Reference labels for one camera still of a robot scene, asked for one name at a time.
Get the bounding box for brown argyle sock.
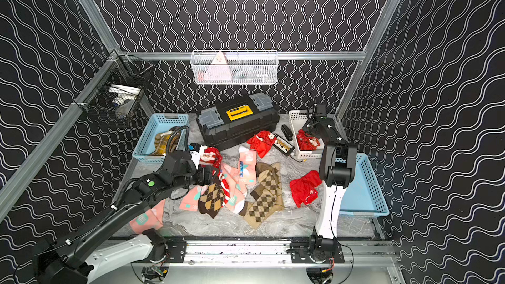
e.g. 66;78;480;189
197;182;226;219

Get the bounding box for red santa striped sock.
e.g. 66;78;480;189
199;147;222;169

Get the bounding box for red penguin sock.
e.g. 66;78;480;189
296;130;320;151

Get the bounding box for yellow brown plaid sock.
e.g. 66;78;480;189
149;130;180;156

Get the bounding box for tan argyle sock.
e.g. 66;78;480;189
239;163;284;229

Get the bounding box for red snowflake sock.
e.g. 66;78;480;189
289;170;322;208

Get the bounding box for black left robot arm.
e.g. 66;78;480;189
32;150;220;283

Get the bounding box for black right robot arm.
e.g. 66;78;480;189
302;102;357;264

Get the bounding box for white perforated plastic basket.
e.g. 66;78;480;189
289;105;344;159

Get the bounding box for left light blue basket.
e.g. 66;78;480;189
132;112;191;164

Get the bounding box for light blue basket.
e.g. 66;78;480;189
340;153;389;218
132;112;191;164

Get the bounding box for right light blue basket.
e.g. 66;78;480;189
340;153;389;218

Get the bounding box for pink dotted sock centre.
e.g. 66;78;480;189
179;163;247;214

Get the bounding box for black stapler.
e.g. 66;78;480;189
281;124;294;141

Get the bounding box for black board yellow connectors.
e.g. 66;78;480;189
273;134;295;156

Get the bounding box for pink patterned sock upper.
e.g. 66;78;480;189
238;145;257;185

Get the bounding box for pink sock left edge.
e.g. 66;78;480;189
130;200;165;234

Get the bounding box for black toolbox yellow handle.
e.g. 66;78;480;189
197;93;280;151

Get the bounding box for clear wall-mounted basket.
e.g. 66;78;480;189
190;50;279;85

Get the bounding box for black wire wall basket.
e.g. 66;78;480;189
79;55;156;130

